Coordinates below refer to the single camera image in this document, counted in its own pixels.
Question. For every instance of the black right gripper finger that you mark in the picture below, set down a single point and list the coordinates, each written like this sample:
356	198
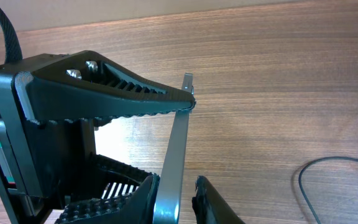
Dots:
209	207

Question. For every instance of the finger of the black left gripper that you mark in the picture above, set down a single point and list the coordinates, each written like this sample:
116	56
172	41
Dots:
88	85
112	192

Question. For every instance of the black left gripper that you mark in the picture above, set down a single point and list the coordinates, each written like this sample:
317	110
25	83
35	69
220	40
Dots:
46	133

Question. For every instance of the blue screen smartphone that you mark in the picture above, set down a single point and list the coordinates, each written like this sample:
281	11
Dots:
168	198

